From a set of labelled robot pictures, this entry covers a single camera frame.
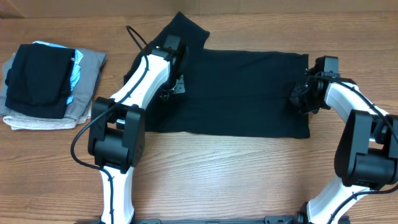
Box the folded beige garment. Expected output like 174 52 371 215
3 103 92 130

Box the black t-shirt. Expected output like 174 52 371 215
123 11 311 139

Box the folded light blue garment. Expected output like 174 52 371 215
34 40 84 92

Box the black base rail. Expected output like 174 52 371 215
74 214 312 224

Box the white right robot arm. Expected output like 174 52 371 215
290 75 397 223

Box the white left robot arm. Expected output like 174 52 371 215
88 44 189 223

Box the folded grey garment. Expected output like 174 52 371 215
1 48 106 122

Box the folded black garment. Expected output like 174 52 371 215
5 44 75 119

